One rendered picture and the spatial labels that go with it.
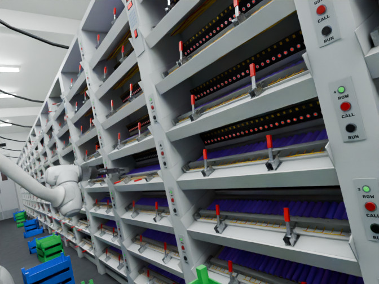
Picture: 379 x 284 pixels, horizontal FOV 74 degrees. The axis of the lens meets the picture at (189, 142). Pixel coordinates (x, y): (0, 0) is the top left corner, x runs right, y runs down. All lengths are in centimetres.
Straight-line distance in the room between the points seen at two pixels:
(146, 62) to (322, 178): 79
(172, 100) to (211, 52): 34
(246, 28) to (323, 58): 22
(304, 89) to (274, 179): 24
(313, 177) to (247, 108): 24
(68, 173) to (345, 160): 123
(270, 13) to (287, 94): 20
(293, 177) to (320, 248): 18
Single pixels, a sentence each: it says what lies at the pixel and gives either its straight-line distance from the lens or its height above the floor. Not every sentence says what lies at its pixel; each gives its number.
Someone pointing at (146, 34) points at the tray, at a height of 134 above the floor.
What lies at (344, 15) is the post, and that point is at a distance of 60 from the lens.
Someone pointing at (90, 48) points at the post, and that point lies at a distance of 183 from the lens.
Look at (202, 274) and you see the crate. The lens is 65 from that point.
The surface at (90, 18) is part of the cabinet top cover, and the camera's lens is 177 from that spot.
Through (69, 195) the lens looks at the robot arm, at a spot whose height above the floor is 75.
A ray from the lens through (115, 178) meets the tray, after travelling 165.
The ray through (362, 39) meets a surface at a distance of 59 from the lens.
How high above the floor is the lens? 83
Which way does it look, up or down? 2 degrees up
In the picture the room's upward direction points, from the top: 13 degrees counter-clockwise
